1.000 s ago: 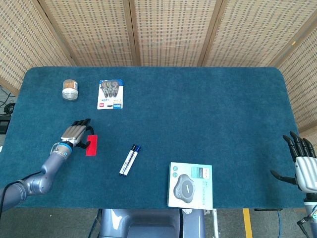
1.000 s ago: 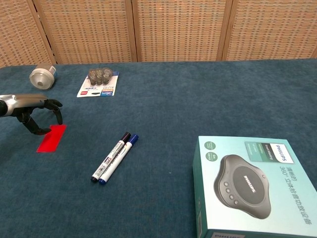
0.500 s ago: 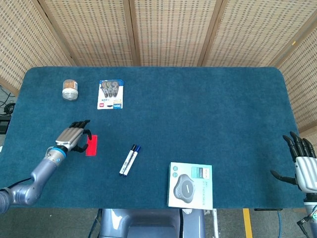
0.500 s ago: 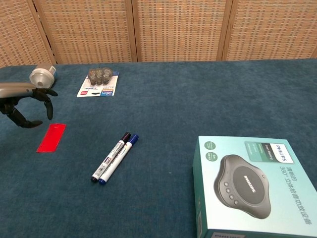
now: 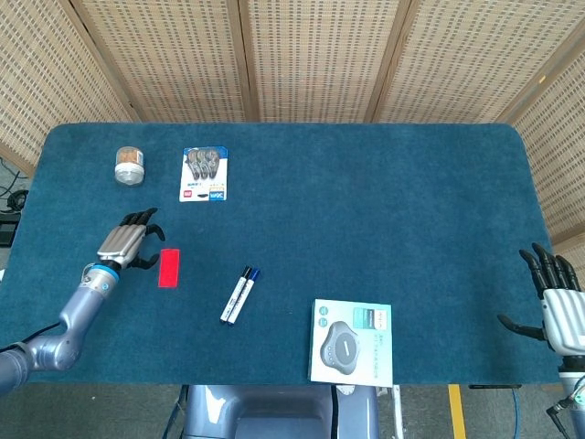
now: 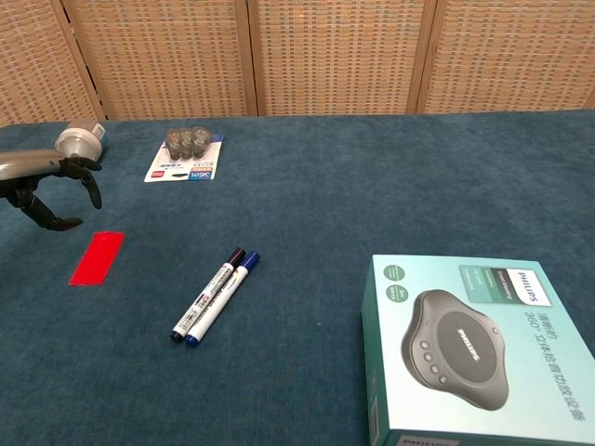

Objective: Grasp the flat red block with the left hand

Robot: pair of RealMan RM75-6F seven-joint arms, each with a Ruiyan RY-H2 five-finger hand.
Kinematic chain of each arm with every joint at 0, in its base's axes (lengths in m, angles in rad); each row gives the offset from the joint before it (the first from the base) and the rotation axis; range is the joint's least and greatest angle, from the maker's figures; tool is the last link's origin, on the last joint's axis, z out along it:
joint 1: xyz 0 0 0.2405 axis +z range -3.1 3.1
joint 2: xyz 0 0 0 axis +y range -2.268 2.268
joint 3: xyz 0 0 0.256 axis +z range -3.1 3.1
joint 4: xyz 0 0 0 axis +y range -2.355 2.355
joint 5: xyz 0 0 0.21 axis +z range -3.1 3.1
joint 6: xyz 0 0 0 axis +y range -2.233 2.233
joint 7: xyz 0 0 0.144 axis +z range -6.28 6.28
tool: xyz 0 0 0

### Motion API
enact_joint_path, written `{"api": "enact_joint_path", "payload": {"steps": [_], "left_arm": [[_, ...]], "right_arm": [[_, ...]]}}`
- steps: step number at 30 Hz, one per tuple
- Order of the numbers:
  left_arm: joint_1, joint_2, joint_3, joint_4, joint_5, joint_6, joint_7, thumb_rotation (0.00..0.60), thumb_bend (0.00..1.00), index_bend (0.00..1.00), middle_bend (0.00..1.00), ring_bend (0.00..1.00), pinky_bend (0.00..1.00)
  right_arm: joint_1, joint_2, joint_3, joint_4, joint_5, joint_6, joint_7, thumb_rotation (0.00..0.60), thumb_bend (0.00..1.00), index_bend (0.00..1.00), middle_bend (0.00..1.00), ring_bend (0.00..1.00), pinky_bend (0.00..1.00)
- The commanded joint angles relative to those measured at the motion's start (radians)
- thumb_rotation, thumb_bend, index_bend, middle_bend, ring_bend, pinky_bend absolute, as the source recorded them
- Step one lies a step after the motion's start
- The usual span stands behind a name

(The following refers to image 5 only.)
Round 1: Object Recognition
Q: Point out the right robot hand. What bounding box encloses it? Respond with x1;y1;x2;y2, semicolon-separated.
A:
496;242;585;356

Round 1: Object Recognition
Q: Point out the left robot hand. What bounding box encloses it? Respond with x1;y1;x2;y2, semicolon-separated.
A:
97;208;166;270

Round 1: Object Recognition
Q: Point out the white and blue product package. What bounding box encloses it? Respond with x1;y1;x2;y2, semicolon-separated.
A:
178;145;229;204

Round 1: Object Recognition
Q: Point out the red flat card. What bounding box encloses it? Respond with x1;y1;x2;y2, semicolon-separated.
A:
157;248;182;289

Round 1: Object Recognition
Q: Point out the clear plastic jar white lid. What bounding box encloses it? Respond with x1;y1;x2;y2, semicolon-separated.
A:
113;145;146;187

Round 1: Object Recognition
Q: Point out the black whiteboard marker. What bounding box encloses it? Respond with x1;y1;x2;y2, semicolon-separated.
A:
219;265;253;323

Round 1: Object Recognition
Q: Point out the blue whiteboard marker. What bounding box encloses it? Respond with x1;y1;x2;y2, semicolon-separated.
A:
227;267;262;326

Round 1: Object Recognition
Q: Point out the blue felt table cover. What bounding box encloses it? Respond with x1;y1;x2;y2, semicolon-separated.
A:
0;122;561;386

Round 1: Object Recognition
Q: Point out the Philips speakerphone box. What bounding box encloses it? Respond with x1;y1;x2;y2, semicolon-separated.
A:
309;298;394;389

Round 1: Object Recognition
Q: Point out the grey robot torso base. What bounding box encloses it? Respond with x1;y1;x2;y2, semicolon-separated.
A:
180;383;380;439

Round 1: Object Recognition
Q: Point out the woven bamboo folding screen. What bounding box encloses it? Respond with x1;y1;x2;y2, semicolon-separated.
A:
0;0;585;257

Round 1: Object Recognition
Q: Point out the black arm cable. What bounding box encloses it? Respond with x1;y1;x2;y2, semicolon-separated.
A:
546;372;585;434

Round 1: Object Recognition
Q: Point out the black cable bundle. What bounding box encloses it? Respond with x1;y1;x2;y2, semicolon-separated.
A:
0;157;31;216

